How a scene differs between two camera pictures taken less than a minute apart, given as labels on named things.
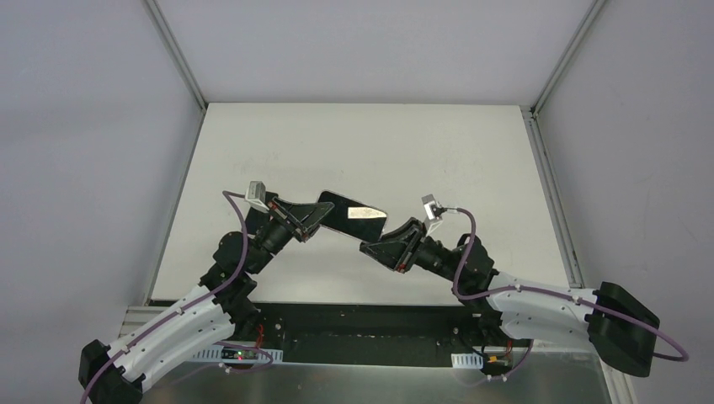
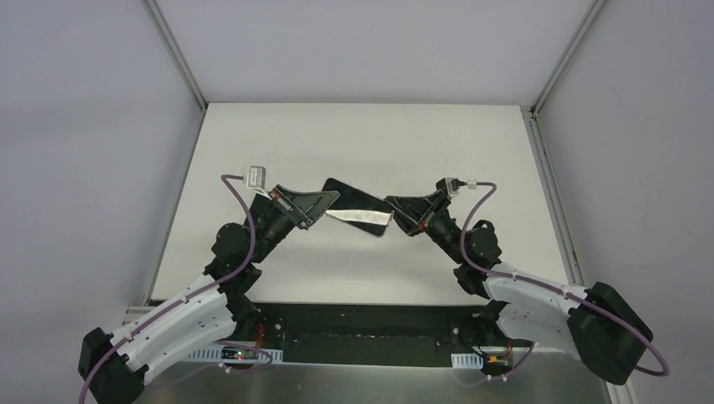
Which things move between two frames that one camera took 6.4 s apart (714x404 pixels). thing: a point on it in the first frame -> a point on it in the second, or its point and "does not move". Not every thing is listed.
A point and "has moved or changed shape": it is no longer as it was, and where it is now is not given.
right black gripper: x=412 y=249 -> x=428 y=210
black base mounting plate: x=365 y=333 does not move
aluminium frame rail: x=136 y=315 does not move
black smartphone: x=354 y=218 has moved or changed shape
